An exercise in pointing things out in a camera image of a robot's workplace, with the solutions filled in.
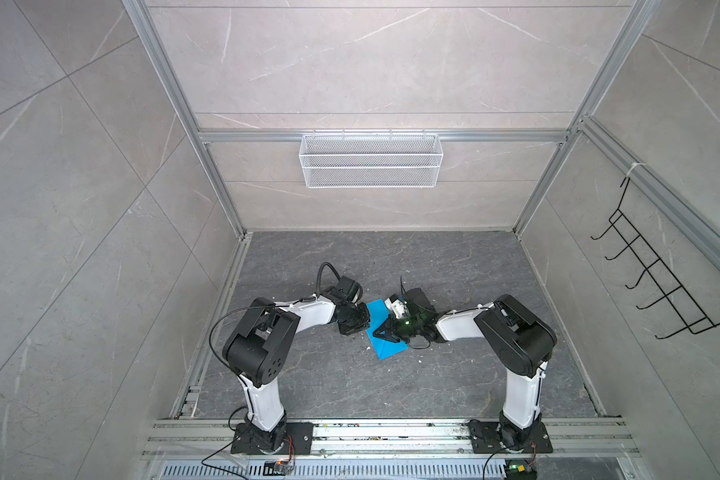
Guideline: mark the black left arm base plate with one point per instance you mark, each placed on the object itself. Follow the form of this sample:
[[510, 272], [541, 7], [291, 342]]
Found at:
[[271, 438]]

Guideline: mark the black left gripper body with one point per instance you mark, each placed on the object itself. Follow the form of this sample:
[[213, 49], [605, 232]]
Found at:
[[357, 320]]

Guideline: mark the black wire hook rack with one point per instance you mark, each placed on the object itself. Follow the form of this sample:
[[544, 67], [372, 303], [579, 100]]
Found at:
[[671, 291]]

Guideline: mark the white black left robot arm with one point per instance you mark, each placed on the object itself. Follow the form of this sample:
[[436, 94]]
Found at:
[[258, 348]]

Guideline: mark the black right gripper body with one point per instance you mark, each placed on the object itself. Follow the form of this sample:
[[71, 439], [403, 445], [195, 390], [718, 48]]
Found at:
[[408, 327]]

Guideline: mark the aluminium front rail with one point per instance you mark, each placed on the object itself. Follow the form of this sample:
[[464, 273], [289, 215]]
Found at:
[[398, 439]]

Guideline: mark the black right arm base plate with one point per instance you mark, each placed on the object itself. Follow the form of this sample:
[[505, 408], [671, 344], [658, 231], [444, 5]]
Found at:
[[510, 437]]

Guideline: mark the blue square paper sheet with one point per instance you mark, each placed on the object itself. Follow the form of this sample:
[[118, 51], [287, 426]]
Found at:
[[382, 348]]

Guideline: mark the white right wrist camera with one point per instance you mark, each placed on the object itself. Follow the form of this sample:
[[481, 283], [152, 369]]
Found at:
[[396, 307]]

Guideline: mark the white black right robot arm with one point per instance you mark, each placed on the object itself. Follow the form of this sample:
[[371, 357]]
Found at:
[[520, 340]]

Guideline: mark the aluminium frame rail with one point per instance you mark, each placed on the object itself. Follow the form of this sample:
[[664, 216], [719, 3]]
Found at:
[[185, 405]]

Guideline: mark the white wire mesh basket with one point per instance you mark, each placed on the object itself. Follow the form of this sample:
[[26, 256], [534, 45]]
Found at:
[[391, 160]]

